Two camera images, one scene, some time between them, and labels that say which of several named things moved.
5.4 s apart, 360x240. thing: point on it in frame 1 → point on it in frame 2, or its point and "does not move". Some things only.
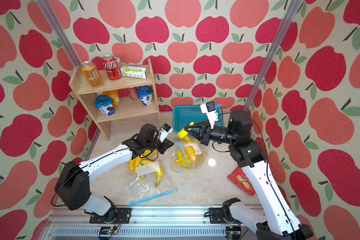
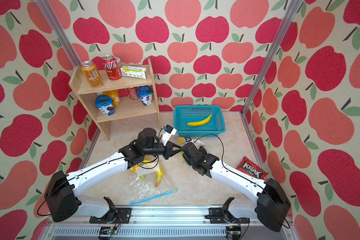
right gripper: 203,136 → 200,150
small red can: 133,93 does not move
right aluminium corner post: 291,12 does not move
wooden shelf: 118,99 does not move
